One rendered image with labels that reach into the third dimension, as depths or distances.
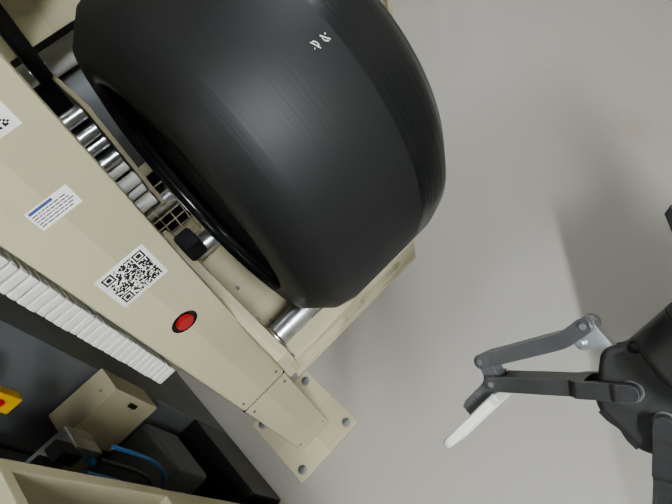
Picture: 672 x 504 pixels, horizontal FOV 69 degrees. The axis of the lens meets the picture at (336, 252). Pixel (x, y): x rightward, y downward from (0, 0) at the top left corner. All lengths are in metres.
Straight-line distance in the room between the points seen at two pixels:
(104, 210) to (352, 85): 0.32
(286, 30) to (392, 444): 1.44
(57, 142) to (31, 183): 0.05
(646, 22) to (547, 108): 0.74
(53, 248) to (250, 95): 0.28
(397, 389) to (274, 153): 1.37
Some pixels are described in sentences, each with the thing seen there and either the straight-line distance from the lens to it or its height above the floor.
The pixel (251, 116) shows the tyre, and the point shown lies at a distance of 0.53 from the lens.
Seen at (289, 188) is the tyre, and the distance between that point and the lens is 0.54.
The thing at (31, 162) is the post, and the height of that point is 1.44.
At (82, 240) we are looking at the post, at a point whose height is 1.32.
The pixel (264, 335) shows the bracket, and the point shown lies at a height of 0.95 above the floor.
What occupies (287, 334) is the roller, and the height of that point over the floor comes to 0.91.
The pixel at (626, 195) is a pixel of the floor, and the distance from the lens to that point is 2.28.
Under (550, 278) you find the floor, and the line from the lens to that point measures 2.01.
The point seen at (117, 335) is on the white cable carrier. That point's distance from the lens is 0.79.
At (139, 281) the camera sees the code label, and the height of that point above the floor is 1.20.
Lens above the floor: 1.75
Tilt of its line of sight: 58 degrees down
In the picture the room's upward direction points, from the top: 19 degrees counter-clockwise
